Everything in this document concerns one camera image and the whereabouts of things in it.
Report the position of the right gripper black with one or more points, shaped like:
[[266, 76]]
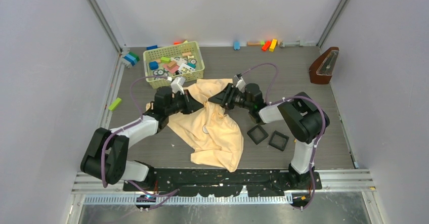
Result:
[[225, 97]]

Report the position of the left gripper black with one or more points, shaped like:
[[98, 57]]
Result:
[[191, 105]]

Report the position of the peach cloth garment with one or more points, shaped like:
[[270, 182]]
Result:
[[223, 146]]

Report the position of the black square box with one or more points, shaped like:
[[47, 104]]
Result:
[[257, 134], [278, 140]]

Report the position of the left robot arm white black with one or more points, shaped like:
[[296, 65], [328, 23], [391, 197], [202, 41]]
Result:
[[106, 155]]

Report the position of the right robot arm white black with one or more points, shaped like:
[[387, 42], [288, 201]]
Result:
[[304, 117]]

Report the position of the round silver badge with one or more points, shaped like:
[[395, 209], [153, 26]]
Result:
[[205, 130]]

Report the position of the pink block in basket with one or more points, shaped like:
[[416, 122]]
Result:
[[171, 68]]

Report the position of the green plastic basket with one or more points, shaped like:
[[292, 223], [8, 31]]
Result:
[[182, 59]]

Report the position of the light blue block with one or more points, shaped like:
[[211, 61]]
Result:
[[236, 45]]

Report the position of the blue cube in basket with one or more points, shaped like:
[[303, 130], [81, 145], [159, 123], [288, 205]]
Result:
[[153, 65]]

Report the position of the tan wooden block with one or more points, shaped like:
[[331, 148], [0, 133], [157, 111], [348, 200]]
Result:
[[253, 43]]

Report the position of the orange red block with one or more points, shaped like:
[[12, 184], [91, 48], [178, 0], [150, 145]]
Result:
[[266, 45]]

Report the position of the blue block behind basket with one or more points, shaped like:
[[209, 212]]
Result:
[[152, 47]]

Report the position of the blue green stacked blocks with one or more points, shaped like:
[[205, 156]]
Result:
[[130, 59]]

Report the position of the lime green block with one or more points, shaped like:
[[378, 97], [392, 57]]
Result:
[[114, 104]]

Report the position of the brown wooden metronome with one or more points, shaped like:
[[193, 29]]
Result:
[[321, 70]]

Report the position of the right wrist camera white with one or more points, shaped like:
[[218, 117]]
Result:
[[239, 81]]

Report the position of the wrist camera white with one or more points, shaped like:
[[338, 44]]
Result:
[[177, 84], [239, 81]]

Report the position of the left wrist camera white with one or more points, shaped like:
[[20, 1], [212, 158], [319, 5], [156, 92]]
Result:
[[177, 84]]

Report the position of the yellow block by wall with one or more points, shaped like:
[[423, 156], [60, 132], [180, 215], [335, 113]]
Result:
[[273, 45]]

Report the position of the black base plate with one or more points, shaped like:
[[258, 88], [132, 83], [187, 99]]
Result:
[[190, 182]]

